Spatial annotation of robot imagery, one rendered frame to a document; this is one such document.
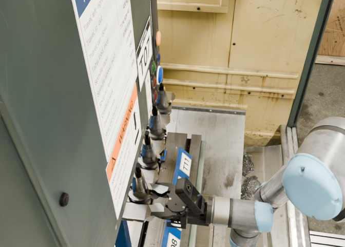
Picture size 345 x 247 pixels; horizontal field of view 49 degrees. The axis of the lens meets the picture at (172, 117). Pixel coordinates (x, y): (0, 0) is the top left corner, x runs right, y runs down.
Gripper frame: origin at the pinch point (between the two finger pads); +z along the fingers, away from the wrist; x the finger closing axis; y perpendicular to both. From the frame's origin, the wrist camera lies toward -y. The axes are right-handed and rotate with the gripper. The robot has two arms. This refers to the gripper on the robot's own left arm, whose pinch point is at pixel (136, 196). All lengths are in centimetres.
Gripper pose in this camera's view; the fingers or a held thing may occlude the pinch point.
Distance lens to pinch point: 102.5
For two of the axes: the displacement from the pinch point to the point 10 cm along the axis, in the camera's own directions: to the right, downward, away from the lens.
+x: 1.5, -6.9, 7.1
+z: -9.9, -1.0, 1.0
